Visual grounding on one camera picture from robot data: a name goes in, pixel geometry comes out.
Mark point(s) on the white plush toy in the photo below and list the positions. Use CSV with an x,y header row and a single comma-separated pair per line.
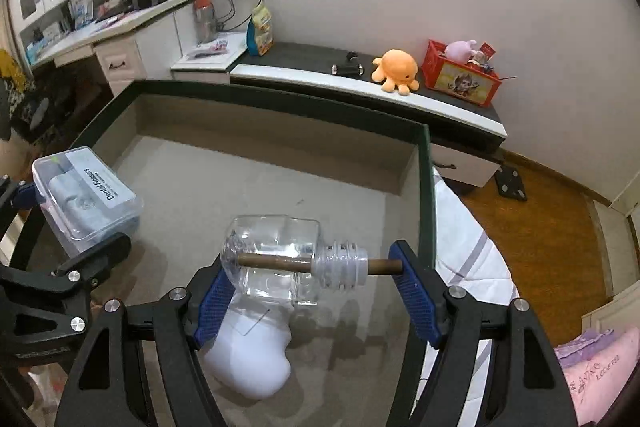
x,y
250,357

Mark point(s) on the water bottle orange cap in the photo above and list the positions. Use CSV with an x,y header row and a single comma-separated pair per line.
x,y
204,19

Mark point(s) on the small red box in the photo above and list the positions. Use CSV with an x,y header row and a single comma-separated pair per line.
x,y
487,51

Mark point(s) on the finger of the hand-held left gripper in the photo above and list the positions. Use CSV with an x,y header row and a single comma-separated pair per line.
x,y
102,257
25,195

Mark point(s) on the yellow blue snack bag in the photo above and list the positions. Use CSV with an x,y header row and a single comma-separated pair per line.
x,y
261,32

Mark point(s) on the orange octopus plush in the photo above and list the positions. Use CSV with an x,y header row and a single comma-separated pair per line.
x,y
395,67

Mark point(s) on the black office chair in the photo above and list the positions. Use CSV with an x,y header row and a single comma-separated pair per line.
x,y
20,107

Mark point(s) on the white desk with drawers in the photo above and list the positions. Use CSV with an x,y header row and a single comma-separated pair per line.
x,y
120,32

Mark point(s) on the low black top cabinet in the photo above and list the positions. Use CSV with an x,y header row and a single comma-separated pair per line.
x,y
310,59

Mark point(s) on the pink storage box dark rim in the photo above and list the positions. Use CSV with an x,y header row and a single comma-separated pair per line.
x,y
250,177

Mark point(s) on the black floor scale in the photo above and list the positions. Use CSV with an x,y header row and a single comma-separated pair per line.
x,y
511,182

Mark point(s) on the striped bed sheet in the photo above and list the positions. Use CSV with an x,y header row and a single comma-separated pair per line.
x,y
470,247

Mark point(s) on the white door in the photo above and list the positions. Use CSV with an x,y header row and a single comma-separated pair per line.
x,y
625,192

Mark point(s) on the small black gadget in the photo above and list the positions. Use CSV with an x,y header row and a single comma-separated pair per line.
x,y
346,68

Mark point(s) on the white bedside table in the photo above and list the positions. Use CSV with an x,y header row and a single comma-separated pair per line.
x,y
200,69

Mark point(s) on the clear plastic box white label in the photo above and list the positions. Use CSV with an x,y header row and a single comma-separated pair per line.
x,y
100,187

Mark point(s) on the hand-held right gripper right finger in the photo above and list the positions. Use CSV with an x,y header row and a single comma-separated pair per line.
x,y
417,302

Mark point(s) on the small pink packet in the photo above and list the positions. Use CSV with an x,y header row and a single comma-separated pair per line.
x,y
220,46

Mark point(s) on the pink plush toy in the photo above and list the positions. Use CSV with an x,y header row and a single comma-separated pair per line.
x,y
460,51

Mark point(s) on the red plastic crate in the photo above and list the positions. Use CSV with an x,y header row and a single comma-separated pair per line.
x,y
460,82

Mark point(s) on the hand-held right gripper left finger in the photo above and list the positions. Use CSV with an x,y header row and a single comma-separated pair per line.
x,y
212,307

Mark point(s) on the pink printed blanket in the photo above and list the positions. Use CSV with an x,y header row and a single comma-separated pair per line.
x,y
605,372

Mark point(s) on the clear plastic bottle with stick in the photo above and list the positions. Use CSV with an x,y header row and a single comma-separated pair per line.
x,y
275,257

